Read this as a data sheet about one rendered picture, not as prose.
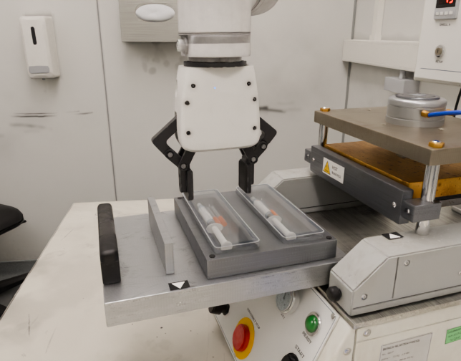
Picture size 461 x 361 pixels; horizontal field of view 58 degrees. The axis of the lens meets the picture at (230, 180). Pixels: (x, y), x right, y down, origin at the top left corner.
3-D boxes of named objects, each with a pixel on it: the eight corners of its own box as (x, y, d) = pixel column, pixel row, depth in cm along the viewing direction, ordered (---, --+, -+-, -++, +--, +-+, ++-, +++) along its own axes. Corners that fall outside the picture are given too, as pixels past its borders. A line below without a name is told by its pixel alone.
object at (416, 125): (423, 150, 81) (434, 82, 77) (598, 211, 53) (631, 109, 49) (311, 161, 74) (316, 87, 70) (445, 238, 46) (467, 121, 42)
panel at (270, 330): (209, 303, 79) (250, 215, 75) (273, 443, 52) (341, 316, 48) (200, 301, 78) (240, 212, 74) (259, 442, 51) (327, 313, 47)
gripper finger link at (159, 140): (145, 118, 49) (158, 162, 51) (207, 101, 50) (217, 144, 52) (144, 117, 50) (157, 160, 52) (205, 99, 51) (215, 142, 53)
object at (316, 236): (235, 200, 67) (235, 187, 66) (267, 195, 68) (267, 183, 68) (283, 254, 50) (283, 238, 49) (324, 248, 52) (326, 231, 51)
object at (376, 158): (405, 157, 76) (412, 105, 73) (517, 201, 56) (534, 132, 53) (321, 167, 71) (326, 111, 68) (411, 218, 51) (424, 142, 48)
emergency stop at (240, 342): (237, 340, 67) (248, 319, 66) (245, 358, 63) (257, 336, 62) (228, 339, 66) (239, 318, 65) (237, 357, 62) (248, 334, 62)
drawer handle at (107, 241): (114, 226, 60) (111, 200, 59) (121, 282, 47) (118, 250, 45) (99, 228, 59) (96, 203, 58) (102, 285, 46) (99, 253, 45)
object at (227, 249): (182, 205, 64) (181, 192, 64) (217, 201, 66) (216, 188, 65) (215, 266, 48) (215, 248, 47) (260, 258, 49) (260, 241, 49)
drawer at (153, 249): (278, 217, 72) (280, 174, 70) (349, 286, 53) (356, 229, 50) (101, 241, 64) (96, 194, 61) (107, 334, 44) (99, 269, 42)
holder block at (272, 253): (272, 200, 70) (272, 185, 69) (336, 257, 52) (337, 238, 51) (174, 212, 65) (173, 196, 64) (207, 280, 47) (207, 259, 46)
